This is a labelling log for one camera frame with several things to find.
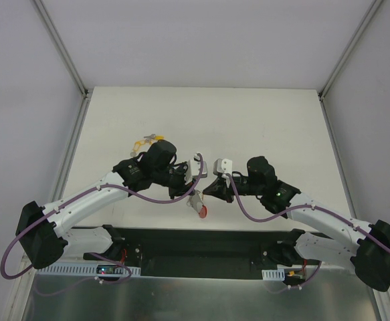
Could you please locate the red-handled metal keyring organizer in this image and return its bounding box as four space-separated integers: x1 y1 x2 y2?
187 191 208 219

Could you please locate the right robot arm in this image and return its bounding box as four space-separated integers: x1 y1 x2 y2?
203 156 390 292

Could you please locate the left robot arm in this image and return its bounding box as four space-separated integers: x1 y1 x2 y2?
16 140 207 270

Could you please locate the yellow key tag with keys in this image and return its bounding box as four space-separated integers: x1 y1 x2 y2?
130 134 165 157

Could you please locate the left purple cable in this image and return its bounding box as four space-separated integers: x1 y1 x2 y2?
0 152 205 297

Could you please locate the purple cable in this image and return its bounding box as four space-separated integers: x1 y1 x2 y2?
226 173 390 295
0 152 205 297

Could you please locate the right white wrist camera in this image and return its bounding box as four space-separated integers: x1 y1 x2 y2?
213 158 233 176

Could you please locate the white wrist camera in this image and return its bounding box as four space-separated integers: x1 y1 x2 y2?
213 158 233 176
185 153 208 183

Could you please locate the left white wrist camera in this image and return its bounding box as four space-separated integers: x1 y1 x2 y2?
185 153 208 183

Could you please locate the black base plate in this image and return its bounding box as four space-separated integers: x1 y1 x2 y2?
98 225 304 280

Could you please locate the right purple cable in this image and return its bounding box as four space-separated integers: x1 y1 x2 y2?
226 173 390 295

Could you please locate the right white cable duct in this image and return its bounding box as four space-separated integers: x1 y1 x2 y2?
262 267 286 282

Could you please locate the white cable duct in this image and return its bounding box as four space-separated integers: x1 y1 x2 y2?
37 263 128 278
262 267 286 282

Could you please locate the left white cable duct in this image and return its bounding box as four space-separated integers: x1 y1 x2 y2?
37 263 128 278

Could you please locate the right aluminium frame post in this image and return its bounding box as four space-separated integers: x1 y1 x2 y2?
318 0 385 102

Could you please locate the aluminium frame post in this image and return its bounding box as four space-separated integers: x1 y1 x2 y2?
318 0 385 102
31 0 89 98

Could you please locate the left aluminium frame post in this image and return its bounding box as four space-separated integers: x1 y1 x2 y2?
31 0 89 98

